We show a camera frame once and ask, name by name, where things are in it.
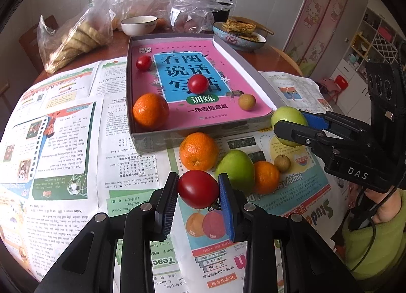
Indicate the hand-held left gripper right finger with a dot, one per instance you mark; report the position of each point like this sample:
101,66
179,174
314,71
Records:
226,207

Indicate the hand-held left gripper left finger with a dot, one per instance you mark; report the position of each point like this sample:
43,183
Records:
166,207

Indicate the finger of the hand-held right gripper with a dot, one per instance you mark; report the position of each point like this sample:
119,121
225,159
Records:
315,120
295,132

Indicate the green apple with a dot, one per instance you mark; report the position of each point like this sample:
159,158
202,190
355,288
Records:
235,169
287,118

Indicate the brown longan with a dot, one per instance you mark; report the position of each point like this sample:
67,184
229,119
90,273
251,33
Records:
246,101
282,163

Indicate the red tomato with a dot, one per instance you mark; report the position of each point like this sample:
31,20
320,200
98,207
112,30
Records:
198,189
143,63
198,84

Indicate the orange mandarin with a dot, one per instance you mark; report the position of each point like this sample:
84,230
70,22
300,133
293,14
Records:
265,177
199,151
150,116

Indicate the grey cardboard box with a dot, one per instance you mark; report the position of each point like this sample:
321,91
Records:
158,143

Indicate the person's right forearm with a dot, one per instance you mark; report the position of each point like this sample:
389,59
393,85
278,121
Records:
387,242

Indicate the newspaper sheet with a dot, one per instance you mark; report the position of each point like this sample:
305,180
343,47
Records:
295,90
63,153

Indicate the pink child chair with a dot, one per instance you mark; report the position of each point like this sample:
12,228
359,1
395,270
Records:
326,85

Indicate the red child chair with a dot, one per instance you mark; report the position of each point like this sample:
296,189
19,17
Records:
341,81

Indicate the newspaper with green border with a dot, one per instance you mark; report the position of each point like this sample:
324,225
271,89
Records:
285,204

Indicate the wooden chair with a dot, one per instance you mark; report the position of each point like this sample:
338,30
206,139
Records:
288,58
266,29
31,45

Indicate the pink cartoon fabric wardrobe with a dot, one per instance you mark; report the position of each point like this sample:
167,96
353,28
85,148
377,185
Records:
317,20

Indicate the blue patterned bowl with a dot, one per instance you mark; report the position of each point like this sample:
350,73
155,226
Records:
241,44

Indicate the white shelving cabinet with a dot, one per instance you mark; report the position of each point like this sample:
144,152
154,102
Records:
380,36

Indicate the pile of fried pancakes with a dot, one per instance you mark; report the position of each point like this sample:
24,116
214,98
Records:
238,26

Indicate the pink exercise book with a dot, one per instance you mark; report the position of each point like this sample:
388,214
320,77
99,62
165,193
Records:
177,67

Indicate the white bowl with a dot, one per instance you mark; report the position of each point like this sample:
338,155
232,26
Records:
138,28

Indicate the stack of flatbreads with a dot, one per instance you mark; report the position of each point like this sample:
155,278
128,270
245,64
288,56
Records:
79,42

